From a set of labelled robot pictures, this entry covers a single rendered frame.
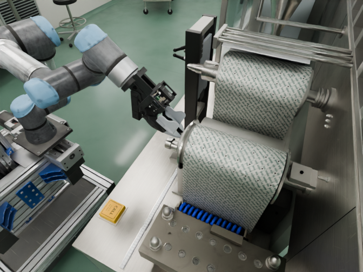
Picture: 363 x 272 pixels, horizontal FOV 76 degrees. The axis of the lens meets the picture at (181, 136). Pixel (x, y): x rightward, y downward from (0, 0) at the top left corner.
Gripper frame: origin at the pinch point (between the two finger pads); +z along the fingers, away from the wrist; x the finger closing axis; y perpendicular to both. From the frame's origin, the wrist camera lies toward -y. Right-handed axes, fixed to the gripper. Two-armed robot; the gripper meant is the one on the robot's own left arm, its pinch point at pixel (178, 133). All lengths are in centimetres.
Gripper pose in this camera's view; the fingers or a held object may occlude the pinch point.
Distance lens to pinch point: 67.4
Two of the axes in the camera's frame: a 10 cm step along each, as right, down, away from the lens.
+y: 5.9, -3.1, -7.5
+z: 6.9, 6.7, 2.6
